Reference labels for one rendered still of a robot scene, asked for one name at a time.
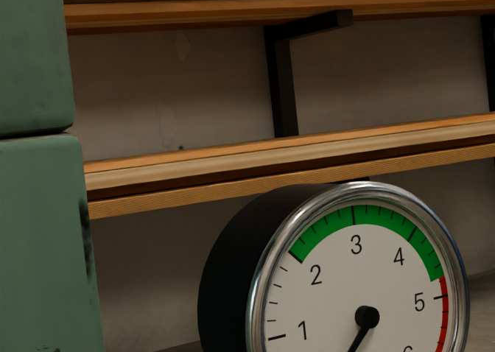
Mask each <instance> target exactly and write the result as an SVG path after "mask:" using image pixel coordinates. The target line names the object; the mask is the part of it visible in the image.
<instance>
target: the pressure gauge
mask: <svg viewBox="0 0 495 352"><path fill-rule="evenodd" d="M360 306H371V307H374V308H376V309H377V310H378V311H379V315H380V318H379V323H378V325H377V326H376V327H375V328H370V329H369V330H368V332H367V334H366V335H365V337H364V338H363V340H362V341H361V343H360V344H359V347H358V348H357V349H356V351H355V352H464V350H465V348H466V341H467V337H468V327H469V318H470V300H469V290H468V279H467V276H466V270H465V267H464V264H463V260H462V257H461V254H460V251H459V250H458V248H457V245H456V243H455V241H454V239H453V237H452V235H451V234H450V232H449V230H448V228H447V227H446V226H445V225H444V223H443V222H442V220H441V219H440V217H439V216H438V215H437V214H436V213H435V212H434V211H433V210H432V209H431V208H430V207H429V206H428V205H427V204H426V203H425V202H424V201H423V200H421V199H420V198H418V197H416V196H415V195H414V194H412V193H410V192H408V191H406V190H404V189H402V188H400V187H398V186H394V185H392V184H389V183H383V182H379V181H368V180H363V181H354V182H349V183H343V184H322V183H304V184H292V185H288V186H283V187H280V188H277V189H273V190H271V191H269V192H267V193H265V194H262V195H260V196H259V197H257V198H256V199H254V200H253V201H251V202H250V203H248V204H247V205H246V206H245V207H244V208H242V209H241V210H240V211H239V212H238V213H237V214H236V215H235V216H234V217H233V218H232V219H231V220H230V222H229V223H228V224H227V225H226V226H225V228H224V229H223V230H222V232H221V233H220V235H219V236H218V238H217V240H216V241H215V243H214V245H213V247H212V249H211V251H210V253H209V255H208V258H207V261H206V264H205V266H204V268H203V274H202V278H201V281H200V286H199V292H198V300H197V326H198V331H199V335H200V342H201V347H202V349H203V352H348V349H349V348H350V347H351V344H352V342H353V341H354V339H355V337H356V336H357V334H358V332H359V330H360V329H361V326H359V325H357V323H356V321H355V319H354V317H355V312H356V310H357V309H358V308H359V307H360Z"/></svg>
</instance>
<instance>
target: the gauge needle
mask: <svg viewBox="0 0 495 352"><path fill-rule="evenodd" d="M379 318H380V315H379V311H378V310H377V309H376V308H374V307H371V306H360V307H359V308H358V309H357V310H356V312H355V317H354V319H355V321H356V323H357V325H359V326H361V329H360V330H359V332H358V334H357V336H356V337H355V339H354V341H353V342H352V344H351V347H350V348H349V349H348V352H355V351H356V349H357V348H358V347H359V344H360V343H361V341H362V340H363V338H364V337H365V335H366V334H367V332H368V330H369V329H370V328H375V327H376V326H377V325H378V323H379Z"/></svg>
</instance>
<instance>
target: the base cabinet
mask: <svg viewBox="0 0 495 352"><path fill-rule="evenodd" d="M0 352H105V343H104V337H103V330H102V318H101V312H100V305H99V293H98V286H97V280H96V268H95V261H94V249H93V242H92V236H91V224H90V217H89V211H88V199H87V192H86V185H85V173H84V167H83V155H82V148H81V144H80V142H79V140H78V138H77V137H76V135H73V134H71V133H66V132H64V133H50V134H43V135H29V136H22V137H15V138H1V139H0Z"/></svg>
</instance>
